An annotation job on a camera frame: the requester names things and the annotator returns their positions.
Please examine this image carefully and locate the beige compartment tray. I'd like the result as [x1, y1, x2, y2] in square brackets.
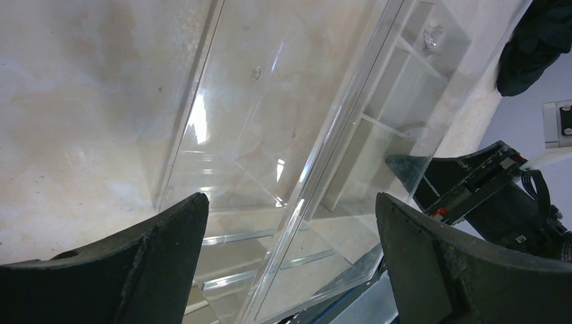
[321, 1, 471, 215]

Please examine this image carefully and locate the clear acrylic box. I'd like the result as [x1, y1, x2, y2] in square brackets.
[161, 1, 529, 323]

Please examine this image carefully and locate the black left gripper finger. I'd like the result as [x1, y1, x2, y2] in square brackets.
[385, 140, 527, 225]

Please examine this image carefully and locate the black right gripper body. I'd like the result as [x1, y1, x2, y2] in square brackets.
[465, 169, 571, 262]

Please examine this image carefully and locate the black cloth pile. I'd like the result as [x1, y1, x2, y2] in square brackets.
[496, 0, 571, 97]

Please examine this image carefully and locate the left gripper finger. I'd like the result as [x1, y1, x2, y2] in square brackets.
[375, 193, 571, 323]
[1, 192, 209, 323]

